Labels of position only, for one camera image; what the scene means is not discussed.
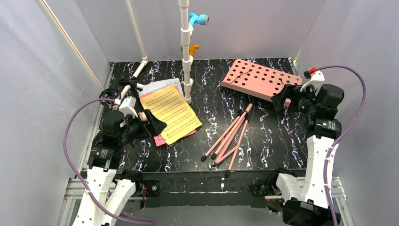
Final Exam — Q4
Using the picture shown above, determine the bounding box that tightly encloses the orange clip on pipe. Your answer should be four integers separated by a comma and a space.
189, 45, 200, 56

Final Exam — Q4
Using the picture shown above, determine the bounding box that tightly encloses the pink sheet music page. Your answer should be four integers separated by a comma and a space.
142, 86, 198, 147

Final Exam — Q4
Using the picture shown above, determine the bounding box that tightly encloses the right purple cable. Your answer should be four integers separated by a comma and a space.
315, 65, 367, 226

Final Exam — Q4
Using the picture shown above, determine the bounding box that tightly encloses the white PVC pipe frame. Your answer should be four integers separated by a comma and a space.
36, 0, 193, 104

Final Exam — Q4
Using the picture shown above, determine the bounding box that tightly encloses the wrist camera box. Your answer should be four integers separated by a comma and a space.
300, 67, 325, 92
114, 96, 138, 118

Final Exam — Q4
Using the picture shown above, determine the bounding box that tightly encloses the blue clip on pipe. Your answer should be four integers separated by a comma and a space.
189, 12, 209, 26

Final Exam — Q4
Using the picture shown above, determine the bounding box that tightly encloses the pink microphone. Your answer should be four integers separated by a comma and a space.
138, 112, 148, 121

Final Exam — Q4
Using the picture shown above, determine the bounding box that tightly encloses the yellow sheet music page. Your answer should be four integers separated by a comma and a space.
139, 85, 203, 145

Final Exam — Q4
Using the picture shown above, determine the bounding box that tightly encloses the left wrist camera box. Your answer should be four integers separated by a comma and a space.
114, 96, 138, 118

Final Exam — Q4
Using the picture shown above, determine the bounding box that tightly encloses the pink music stand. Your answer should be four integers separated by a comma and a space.
201, 59, 302, 178

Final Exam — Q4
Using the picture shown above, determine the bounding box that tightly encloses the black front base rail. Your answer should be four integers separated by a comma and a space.
138, 169, 277, 208

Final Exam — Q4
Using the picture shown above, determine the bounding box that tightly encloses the white sheet music page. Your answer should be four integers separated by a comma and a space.
138, 78, 184, 96

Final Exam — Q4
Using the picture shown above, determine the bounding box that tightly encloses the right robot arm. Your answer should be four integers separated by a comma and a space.
271, 84, 344, 226

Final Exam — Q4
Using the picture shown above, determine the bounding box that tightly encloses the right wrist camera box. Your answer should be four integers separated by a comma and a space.
300, 67, 325, 92

